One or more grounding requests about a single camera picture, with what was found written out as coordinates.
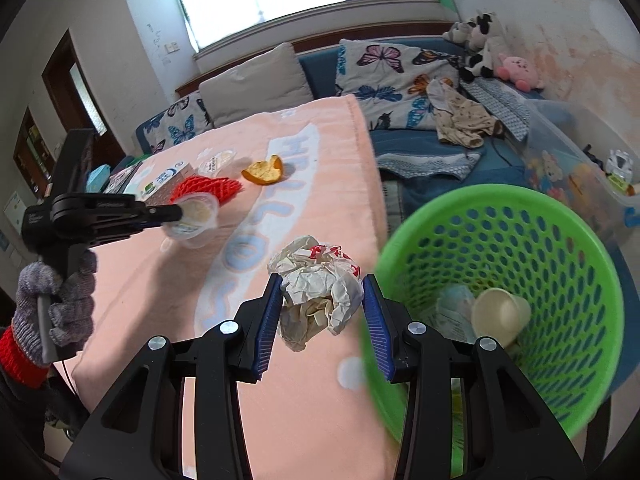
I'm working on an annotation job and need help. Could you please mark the white milk carton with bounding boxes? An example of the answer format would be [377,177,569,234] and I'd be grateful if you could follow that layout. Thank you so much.
[139,160,194,206]

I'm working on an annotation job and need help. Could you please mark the red foam fruit net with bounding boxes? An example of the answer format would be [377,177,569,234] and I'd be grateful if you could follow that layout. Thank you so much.
[169,176,242,205]

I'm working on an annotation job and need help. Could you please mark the white paper cup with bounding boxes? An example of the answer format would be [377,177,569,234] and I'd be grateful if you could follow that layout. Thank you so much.
[471,288,532,348]

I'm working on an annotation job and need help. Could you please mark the orange peel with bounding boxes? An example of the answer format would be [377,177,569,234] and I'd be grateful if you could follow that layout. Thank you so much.
[241,155,283,185]

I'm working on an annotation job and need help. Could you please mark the white paper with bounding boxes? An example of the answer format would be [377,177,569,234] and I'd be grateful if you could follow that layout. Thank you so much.
[268,235,363,352]

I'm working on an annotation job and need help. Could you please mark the green plastic mesh basket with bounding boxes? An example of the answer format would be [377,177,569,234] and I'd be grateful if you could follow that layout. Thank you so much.
[363,184,625,479]

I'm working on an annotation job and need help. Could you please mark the pudding cup with lid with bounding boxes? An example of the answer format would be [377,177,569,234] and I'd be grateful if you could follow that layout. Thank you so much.
[198,150,235,178]

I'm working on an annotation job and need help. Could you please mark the left gloved hand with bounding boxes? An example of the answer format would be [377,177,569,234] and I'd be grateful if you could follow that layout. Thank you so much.
[11,250,98,367]

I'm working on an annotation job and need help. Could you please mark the colourful picture book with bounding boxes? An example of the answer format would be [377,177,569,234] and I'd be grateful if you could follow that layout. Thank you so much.
[103,162,141,194]

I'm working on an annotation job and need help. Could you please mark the blue tissue box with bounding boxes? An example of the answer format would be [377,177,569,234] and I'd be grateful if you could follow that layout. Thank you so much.
[86,165,111,194]

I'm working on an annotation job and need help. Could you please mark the left butterfly pillow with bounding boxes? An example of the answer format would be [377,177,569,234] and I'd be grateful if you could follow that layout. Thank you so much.
[136,91,214,155]

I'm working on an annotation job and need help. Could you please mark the butterfly pillow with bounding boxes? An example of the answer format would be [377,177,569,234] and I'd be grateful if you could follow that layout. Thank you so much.
[136,91,214,155]
[335,39,461,130]

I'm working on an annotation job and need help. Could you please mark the dark wooden door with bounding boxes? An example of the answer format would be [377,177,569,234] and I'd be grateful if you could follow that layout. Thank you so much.
[42,30,125,169]

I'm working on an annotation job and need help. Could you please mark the pink table blanket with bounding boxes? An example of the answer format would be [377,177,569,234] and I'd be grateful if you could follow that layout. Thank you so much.
[64,96,390,479]

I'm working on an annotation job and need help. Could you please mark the beige cushion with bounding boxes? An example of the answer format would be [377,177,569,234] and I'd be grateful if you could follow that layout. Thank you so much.
[198,42,314,128]

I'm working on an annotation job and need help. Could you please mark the right butterfly pillow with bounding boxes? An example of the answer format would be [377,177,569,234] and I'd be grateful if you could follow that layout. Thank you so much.
[335,39,461,130]

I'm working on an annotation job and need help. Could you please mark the clear plastic toy bin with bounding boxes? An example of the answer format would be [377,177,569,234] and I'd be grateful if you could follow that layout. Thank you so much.
[523,100,639,269]

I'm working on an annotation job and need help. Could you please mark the white toy car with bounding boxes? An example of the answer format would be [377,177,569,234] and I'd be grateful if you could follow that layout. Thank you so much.
[605,150,634,184]

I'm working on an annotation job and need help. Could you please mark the beige patterned clothes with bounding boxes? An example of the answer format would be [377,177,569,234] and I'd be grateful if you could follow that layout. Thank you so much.
[426,78,503,150]

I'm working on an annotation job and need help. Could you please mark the blue white checked cloth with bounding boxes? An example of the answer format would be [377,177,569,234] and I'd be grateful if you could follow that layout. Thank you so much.
[461,78,530,143]

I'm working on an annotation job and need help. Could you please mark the pink round plush toy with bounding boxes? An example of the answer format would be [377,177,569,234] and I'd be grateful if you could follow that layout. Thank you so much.
[495,54,544,92]

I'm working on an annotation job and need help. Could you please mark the cow plush toy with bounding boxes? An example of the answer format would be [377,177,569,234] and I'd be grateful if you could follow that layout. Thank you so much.
[442,13,510,84]

